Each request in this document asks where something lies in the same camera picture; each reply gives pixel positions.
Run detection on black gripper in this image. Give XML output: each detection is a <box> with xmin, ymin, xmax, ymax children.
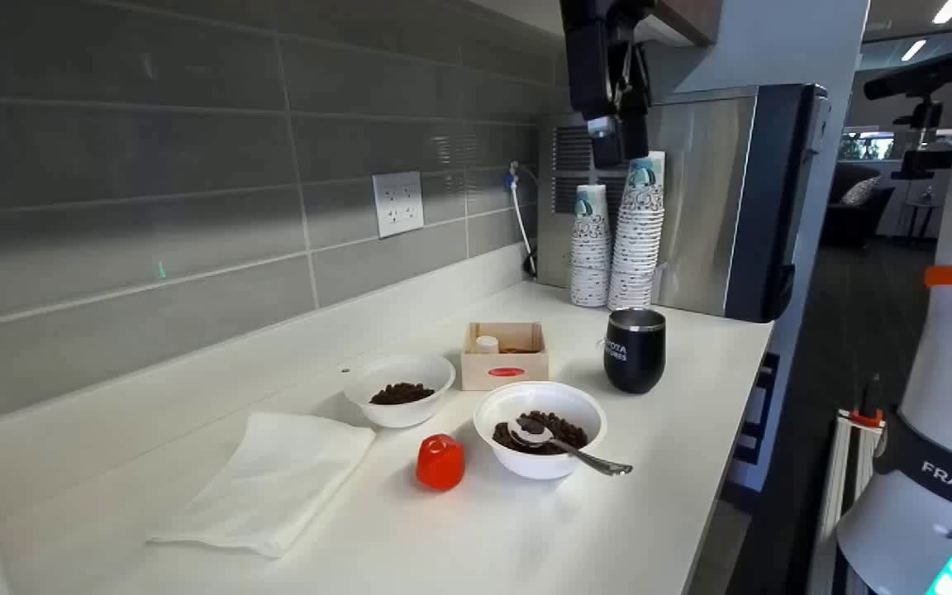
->
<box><xmin>558</xmin><ymin>0</ymin><xmax>654</xmax><ymax>171</ymax></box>

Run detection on black insulated cup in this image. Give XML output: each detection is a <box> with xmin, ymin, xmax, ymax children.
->
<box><xmin>602</xmin><ymin>308</ymin><xmax>670</xmax><ymax>395</ymax></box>

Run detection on tall speckled paper cup stack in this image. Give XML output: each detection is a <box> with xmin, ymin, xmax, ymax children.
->
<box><xmin>605</xmin><ymin>147</ymin><xmax>670</xmax><ymax>313</ymax></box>

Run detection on short speckled paper cup stack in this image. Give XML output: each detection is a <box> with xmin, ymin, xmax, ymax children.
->
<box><xmin>570</xmin><ymin>182</ymin><xmax>614</xmax><ymax>309</ymax></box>

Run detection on stainless steel appliance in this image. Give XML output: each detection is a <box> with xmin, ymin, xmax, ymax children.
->
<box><xmin>536</xmin><ymin>79</ymin><xmax>832</xmax><ymax>327</ymax></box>

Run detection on brown food pieces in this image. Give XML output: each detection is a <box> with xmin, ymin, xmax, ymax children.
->
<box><xmin>488</xmin><ymin>410</ymin><xmax>593</xmax><ymax>459</ymax></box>
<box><xmin>368</xmin><ymin>380</ymin><xmax>438</xmax><ymax>406</ymax></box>

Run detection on large white bowl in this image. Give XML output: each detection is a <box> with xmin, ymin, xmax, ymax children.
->
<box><xmin>470</xmin><ymin>380</ymin><xmax>608</xmax><ymax>485</ymax></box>

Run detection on metal spoon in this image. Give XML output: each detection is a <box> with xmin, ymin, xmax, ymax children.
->
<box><xmin>510</xmin><ymin>416</ymin><xmax>635</xmax><ymax>479</ymax></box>

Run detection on small white bowl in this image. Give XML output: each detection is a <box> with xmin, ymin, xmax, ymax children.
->
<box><xmin>340</xmin><ymin>350</ymin><xmax>460</xmax><ymax>434</ymax></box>

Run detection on red toy bell pepper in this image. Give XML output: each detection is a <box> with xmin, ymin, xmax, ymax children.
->
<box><xmin>412</xmin><ymin>430</ymin><xmax>470</xmax><ymax>494</ymax></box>

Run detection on white folded napkin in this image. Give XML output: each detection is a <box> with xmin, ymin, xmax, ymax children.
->
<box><xmin>147</xmin><ymin>410</ymin><xmax>381</xmax><ymax>560</ymax></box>

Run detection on white wall outlet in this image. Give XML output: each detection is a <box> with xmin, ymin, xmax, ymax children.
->
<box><xmin>369</xmin><ymin>168</ymin><xmax>426</xmax><ymax>240</ymax></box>

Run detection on black camera on tripod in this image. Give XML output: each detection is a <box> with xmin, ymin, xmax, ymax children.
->
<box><xmin>860</xmin><ymin>39</ymin><xmax>952</xmax><ymax>182</ymax></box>

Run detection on white post with orange top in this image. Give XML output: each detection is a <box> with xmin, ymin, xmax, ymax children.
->
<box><xmin>832</xmin><ymin>374</ymin><xmax>888</xmax><ymax>555</ymax></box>

